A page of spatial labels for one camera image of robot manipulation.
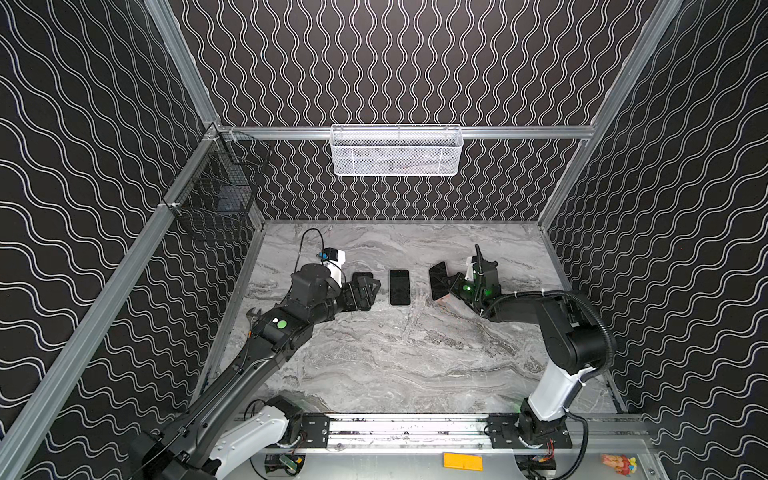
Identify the light blue phone case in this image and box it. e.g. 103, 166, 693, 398
389, 269, 411, 306

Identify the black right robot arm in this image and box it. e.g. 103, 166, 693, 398
444, 246, 616, 447

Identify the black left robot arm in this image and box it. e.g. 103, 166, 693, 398
130, 264, 381, 479

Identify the yellow block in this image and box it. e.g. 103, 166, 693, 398
443, 452, 484, 472

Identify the small colourful toy figure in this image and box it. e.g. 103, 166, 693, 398
601, 454, 638, 476

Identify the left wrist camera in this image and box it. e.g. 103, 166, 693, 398
318, 247, 346, 287

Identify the orange handled wrench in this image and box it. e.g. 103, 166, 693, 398
246, 307, 262, 330

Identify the white wire mesh basket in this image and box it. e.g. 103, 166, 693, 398
329, 132, 464, 177

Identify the black wire mesh basket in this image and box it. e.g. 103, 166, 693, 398
170, 131, 274, 243

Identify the horizontal aluminium back rail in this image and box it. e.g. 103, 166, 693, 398
220, 124, 595, 141

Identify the right aluminium corner post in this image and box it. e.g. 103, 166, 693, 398
538, 0, 682, 233

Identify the aluminium corner frame post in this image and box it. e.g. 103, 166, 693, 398
145, 0, 220, 126

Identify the left aluminium side rail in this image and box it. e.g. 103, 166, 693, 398
0, 128, 220, 480

